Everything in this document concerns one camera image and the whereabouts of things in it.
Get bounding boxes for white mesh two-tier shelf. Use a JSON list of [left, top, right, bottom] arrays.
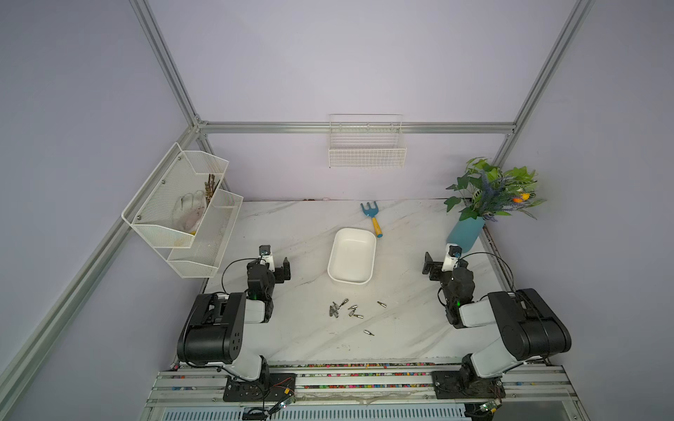
[[121, 144, 243, 279]]

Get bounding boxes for aluminium frame rails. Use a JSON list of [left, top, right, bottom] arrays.
[[1, 1, 594, 420]]

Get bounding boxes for blue toy rake yellow handle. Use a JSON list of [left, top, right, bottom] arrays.
[[361, 202, 383, 238]]

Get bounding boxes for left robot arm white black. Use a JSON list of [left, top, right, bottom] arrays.
[[177, 256, 291, 382]]

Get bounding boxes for white plastic storage box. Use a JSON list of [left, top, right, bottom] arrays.
[[326, 228, 377, 286]]

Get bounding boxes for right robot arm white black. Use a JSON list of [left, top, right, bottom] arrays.
[[422, 244, 571, 388]]

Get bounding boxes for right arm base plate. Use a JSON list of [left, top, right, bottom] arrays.
[[431, 371, 506, 400]]

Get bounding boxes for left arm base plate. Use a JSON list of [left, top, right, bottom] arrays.
[[223, 373, 297, 403]]

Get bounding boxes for white wire wall basket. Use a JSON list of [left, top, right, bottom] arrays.
[[328, 114, 407, 169]]

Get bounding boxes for clear glass in shelf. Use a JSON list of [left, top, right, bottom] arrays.
[[171, 191, 207, 235]]

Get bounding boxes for brown twigs in shelf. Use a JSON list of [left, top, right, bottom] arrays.
[[205, 174, 219, 206]]

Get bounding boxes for green artificial plant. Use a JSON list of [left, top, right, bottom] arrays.
[[444, 157, 546, 222]]

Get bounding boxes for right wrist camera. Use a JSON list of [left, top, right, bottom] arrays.
[[446, 243, 463, 260]]

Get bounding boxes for teal vase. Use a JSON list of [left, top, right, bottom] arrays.
[[447, 218, 485, 254]]

